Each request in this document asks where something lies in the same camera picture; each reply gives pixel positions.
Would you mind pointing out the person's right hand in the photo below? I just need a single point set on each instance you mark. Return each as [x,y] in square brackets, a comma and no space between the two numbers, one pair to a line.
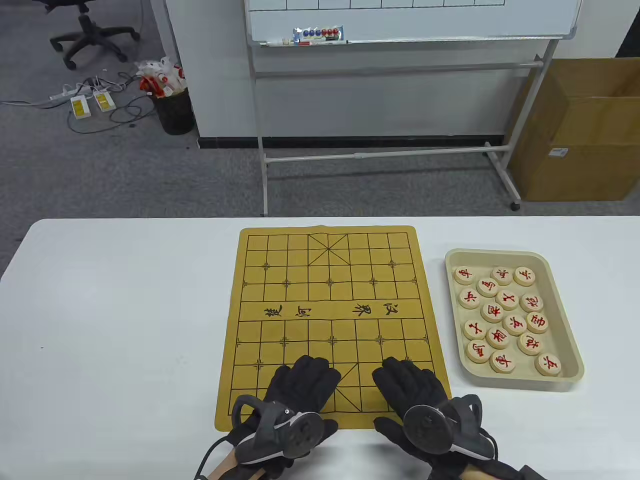
[410,385]

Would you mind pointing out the person's left hand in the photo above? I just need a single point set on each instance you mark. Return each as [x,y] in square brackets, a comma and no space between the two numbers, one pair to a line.
[300,385]

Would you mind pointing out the cluster of wooden chess pieces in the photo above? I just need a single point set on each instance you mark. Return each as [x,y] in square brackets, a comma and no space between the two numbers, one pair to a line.
[507,299]

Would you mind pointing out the yellow chess board mat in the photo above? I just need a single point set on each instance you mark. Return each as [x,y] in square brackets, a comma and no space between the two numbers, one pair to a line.
[300,280]

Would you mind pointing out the grey tracking controller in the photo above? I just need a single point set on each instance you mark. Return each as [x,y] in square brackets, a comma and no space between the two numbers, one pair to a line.
[427,430]
[305,432]

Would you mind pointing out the black sensor box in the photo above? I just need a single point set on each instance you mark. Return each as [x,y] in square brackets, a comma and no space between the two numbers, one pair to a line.
[532,474]

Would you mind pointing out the beige plastic tray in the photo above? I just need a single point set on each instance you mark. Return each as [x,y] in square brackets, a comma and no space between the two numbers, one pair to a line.
[562,330]

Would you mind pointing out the brown cardboard box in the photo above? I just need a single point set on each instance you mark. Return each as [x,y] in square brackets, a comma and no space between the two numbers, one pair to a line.
[575,165]

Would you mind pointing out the black wastebasket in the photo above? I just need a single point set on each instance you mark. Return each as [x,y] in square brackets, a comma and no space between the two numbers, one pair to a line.
[175,117]

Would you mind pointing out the white red trash bags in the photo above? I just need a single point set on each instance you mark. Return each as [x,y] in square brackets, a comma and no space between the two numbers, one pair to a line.
[160,75]

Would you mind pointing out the whiteboard marker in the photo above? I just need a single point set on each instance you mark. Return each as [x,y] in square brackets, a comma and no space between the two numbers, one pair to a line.
[279,43]
[315,43]

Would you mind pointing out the white yellow power adapter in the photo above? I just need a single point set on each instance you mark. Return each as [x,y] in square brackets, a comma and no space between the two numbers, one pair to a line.
[80,106]
[104,100]

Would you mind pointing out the pack of coloured magnets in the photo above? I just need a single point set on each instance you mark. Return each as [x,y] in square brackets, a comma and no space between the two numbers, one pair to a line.
[318,33]

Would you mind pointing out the white rolling whiteboard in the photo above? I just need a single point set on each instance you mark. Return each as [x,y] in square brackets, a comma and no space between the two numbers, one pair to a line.
[400,20]

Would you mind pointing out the white power strip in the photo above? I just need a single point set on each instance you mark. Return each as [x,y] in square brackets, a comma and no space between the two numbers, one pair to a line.
[65,94]

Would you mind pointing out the black office chair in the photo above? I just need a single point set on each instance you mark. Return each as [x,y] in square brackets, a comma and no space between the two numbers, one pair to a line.
[86,27]

